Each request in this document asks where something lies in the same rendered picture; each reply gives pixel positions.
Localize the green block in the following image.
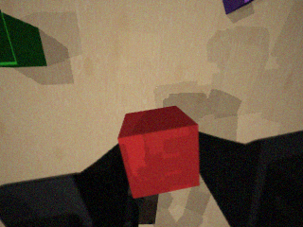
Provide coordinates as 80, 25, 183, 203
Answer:
0, 12, 47, 67
0, 9, 15, 62

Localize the purple block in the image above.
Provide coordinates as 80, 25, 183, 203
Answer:
222, 0, 254, 15

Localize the red block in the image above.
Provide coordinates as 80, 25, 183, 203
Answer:
117, 106, 200, 199

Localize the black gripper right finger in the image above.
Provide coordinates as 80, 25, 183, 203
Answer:
199, 131, 303, 227

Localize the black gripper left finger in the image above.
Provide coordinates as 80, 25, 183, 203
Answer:
0, 143, 129, 227

